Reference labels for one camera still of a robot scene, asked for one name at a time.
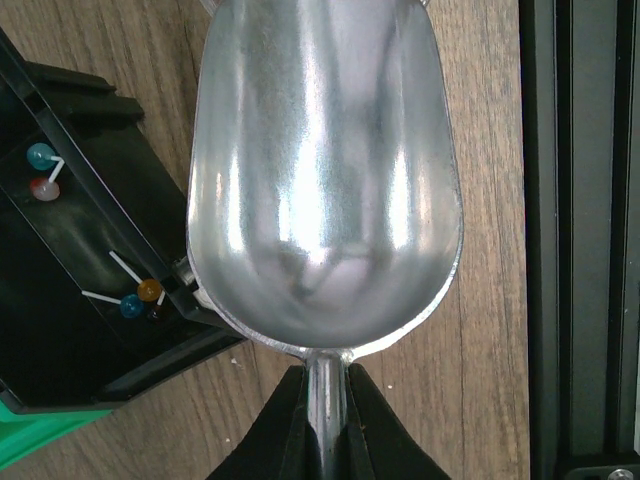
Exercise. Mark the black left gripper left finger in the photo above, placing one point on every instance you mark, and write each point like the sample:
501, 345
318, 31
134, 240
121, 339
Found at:
275, 445

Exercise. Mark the black front mounting rail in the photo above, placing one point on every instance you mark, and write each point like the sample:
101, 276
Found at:
580, 88

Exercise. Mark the green bin with lollipops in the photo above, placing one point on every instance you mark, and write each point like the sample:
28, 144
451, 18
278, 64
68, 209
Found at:
36, 416

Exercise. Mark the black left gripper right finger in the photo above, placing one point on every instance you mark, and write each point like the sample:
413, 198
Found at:
380, 446

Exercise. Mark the silver metal scoop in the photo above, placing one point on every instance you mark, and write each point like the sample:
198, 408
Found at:
325, 217

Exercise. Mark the black bin with lollipops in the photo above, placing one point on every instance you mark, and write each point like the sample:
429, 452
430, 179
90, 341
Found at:
96, 302

